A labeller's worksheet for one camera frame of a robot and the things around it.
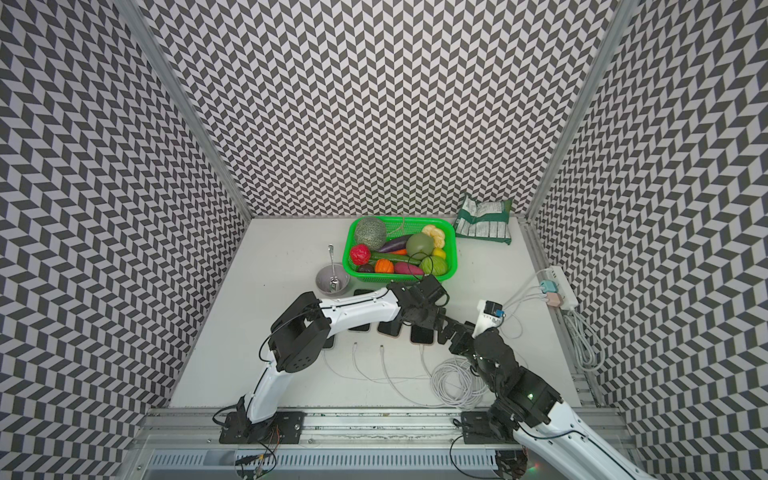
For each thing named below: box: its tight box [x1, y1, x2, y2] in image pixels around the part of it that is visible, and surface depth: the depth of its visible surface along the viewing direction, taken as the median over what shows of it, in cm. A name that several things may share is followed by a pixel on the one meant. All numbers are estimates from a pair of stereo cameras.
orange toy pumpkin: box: [374, 258, 395, 274], surface depth 98 cm
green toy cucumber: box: [371, 252, 422, 266], surface depth 102 cm
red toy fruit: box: [350, 243, 371, 266], surface depth 98 cm
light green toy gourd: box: [420, 255, 447, 276], surface depth 96 cm
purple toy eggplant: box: [379, 234, 413, 253], surface depth 104 cm
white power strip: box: [546, 265, 579, 310], surface depth 98 cm
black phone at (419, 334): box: [410, 325, 434, 344], surface depth 89 cm
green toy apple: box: [406, 232, 435, 259], surface depth 104 cm
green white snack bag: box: [453, 194, 512, 245], surface depth 111 cm
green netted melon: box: [355, 217, 387, 251], surface depth 101 cm
